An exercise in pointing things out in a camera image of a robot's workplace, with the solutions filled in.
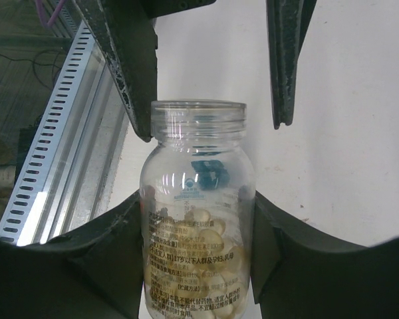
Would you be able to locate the aluminium mounting rail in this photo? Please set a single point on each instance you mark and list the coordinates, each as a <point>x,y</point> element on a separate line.
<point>80,180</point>

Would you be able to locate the clear pill bottle yellow capsules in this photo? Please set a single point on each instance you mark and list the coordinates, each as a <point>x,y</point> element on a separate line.
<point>196,244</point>

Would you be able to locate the teal pill organizer box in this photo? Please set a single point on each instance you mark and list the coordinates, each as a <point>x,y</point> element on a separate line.
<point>212,174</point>

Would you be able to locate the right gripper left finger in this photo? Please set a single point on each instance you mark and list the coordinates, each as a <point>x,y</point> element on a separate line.
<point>94,271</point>

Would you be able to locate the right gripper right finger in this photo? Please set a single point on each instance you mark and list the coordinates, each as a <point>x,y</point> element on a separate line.
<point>298,271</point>

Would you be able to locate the perforated cable tray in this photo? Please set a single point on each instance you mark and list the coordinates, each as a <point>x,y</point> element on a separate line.
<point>24,211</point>

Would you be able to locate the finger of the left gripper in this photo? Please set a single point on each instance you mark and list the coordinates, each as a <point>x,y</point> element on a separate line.
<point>128,43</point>
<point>287,25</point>

